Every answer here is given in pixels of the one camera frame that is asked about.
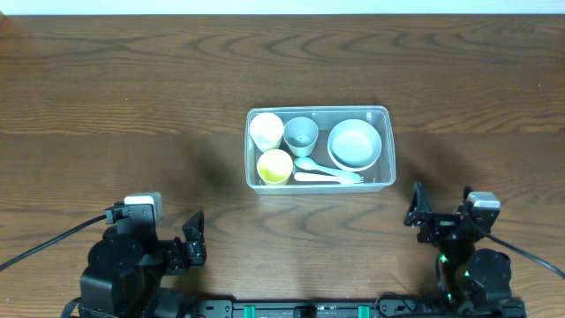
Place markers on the yellow plastic cup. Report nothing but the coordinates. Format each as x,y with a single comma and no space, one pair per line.
275,167

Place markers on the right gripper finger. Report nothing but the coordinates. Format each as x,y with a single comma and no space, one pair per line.
420,203
466,192

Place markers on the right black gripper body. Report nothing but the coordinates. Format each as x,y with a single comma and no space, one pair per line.
441,223

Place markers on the grey plastic cup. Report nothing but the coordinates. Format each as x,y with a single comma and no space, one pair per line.
300,135

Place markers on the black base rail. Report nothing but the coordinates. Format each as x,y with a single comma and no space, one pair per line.
383,307

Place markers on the clear plastic container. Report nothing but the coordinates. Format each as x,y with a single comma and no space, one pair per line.
382,174

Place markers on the white plastic bowl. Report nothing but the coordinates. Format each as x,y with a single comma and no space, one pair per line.
354,162

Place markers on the mint green plastic spoon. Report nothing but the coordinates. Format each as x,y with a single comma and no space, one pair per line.
307,163

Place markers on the white plastic fork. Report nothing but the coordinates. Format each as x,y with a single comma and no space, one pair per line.
312,177

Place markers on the white plastic cup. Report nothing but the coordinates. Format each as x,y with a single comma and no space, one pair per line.
266,131

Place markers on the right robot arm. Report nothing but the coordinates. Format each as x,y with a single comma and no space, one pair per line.
469,279

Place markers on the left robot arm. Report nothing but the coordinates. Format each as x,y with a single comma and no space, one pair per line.
125,269

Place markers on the grey plastic bowl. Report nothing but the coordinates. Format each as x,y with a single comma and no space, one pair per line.
354,135

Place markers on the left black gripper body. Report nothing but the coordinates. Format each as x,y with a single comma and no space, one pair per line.
177,251

